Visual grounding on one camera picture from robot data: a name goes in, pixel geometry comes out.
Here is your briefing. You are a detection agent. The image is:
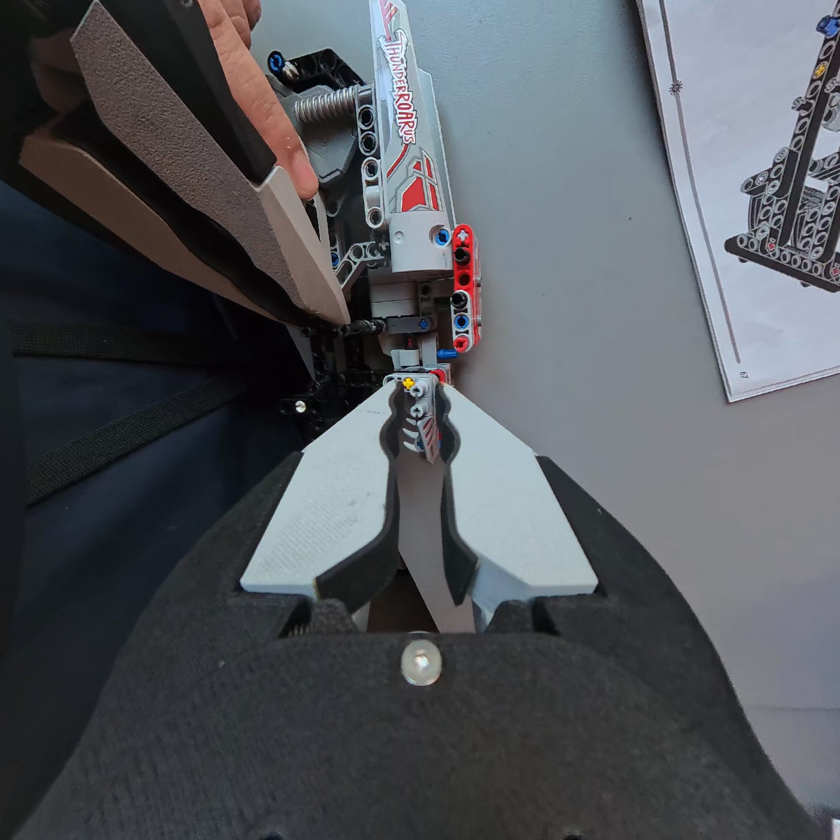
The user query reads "person's left hand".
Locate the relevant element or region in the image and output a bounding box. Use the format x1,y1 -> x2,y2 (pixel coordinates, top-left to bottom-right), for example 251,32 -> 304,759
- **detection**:
197,0 -> 321,202

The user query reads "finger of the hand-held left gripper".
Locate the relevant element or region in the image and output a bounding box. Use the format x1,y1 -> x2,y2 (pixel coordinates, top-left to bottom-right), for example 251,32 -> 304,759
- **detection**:
20,112 -> 342,327
69,0 -> 352,326

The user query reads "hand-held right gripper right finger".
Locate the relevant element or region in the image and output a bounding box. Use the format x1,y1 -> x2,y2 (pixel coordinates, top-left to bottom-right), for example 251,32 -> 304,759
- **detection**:
438,384 -> 599,634

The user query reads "large lego vehicle model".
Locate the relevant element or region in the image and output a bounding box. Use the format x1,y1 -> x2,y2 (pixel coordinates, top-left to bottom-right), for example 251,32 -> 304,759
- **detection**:
266,0 -> 483,424

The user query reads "black webbing strap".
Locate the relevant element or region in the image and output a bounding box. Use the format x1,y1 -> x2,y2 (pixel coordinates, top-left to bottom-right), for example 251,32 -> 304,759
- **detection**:
13,320 -> 309,368
26,374 -> 263,506

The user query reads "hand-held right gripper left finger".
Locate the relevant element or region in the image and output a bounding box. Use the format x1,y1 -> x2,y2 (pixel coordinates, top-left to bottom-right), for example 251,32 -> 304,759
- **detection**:
239,382 -> 403,618

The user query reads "lego instruction booklet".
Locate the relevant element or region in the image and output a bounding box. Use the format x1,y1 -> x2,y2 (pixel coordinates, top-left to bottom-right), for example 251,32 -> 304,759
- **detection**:
635,0 -> 840,403

